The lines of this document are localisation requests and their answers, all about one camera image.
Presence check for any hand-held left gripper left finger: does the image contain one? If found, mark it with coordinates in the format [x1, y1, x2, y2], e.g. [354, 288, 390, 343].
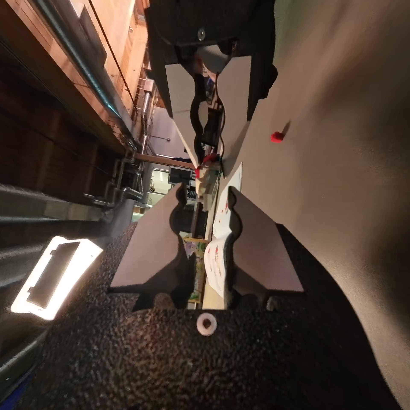
[110, 182, 196, 294]

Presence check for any wooden support post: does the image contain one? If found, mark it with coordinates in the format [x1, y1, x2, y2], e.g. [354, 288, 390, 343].
[135, 153, 196, 167]

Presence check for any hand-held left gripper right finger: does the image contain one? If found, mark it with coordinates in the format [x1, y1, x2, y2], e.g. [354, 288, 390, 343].
[224, 186, 304, 297]

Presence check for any white red green lego model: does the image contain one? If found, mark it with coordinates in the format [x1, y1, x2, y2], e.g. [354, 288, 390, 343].
[195, 153, 222, 210]

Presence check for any open light blue instruction booklet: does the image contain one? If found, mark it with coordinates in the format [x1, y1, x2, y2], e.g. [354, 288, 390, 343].
[204, 163, 243, 296]

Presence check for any silver round ventilation duct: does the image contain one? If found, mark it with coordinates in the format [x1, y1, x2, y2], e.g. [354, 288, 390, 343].
[141, 91, 152, 154]

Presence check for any black monitor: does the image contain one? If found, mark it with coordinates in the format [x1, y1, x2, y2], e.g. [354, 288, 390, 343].
[169, 167, 193, 185]

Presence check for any colourful yellow lego box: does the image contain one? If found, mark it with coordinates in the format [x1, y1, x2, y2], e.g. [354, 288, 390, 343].
[187, 239, 207, 305]

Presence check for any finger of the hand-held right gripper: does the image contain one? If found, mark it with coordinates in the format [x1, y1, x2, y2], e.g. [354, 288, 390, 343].
[165, 63, 205, 169]
[218, 55, 253, 178]

